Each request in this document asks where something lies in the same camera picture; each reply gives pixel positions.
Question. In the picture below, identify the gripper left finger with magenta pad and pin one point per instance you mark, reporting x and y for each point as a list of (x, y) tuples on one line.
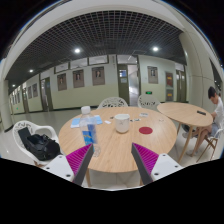
[(72, 167)]

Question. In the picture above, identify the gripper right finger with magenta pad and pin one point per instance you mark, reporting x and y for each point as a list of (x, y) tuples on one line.
[(153, 166)]

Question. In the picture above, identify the clear plastic water bottle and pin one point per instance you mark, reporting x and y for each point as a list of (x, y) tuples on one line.
[(87, 126)]

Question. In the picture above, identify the red round coaster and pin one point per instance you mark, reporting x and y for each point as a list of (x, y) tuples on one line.
[(145, 130)]

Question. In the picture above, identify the black bag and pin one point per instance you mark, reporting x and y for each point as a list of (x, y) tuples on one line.
[(41, 146)]

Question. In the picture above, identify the blue paper pack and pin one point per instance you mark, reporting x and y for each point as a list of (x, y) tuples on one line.
[(75, 121)]

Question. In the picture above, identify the white ceramic mug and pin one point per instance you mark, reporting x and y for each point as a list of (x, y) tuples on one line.
[(122, 122)]

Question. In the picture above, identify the white lattice chair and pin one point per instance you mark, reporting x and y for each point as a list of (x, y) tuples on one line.
[(113, 102), (148, 101)]

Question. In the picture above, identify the wooden folding chair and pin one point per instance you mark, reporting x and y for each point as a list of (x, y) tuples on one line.
[(213, 140)]

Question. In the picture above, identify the white chair with bag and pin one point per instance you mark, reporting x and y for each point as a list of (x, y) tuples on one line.
[(33, 129)]

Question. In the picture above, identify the black phone on table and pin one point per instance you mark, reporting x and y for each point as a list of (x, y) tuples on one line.
[(202, 113)]

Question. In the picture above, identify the white lattice chair back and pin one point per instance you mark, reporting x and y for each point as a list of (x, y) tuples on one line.
[(113, 102)]

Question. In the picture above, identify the seated person in white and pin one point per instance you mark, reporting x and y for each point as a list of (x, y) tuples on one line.
[(217, 115)]

